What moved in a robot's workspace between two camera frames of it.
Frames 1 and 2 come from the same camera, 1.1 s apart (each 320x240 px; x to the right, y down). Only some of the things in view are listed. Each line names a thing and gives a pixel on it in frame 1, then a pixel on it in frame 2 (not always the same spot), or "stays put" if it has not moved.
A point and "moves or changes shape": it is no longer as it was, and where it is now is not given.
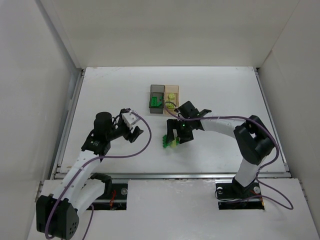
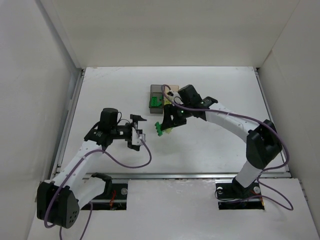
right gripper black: (178, 131) -> (172, 116)
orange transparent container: (171, 98) stays put
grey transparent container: (156, 100) stays put
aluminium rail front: (181, 176) stays put
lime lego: (173, 144) moves or changes shape
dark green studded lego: (165, 141) -> (158, 128)
